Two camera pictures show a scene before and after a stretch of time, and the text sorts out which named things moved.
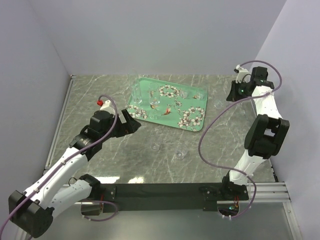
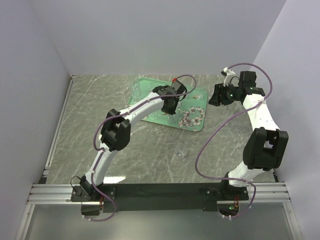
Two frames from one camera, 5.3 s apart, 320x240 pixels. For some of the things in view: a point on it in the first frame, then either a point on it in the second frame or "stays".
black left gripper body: [119, 129] -> [171, 110]
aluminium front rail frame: [274, 193] stays
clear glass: [155, 143] -> [173, 119]
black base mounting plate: [132, 197] stays
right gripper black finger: [233, 94] -> [215, 100]
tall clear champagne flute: [135, 79] stays
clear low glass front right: [181, 152] stays
